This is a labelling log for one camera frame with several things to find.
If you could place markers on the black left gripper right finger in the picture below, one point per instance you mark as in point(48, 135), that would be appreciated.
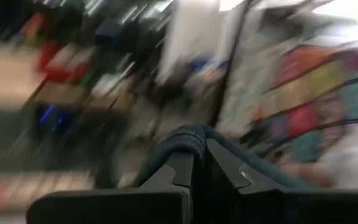
point(259, 205)

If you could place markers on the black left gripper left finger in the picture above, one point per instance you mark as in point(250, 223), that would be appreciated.
point(166, 203)

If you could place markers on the dark blue denim jeans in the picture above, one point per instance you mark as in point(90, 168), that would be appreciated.
point(185, 137)

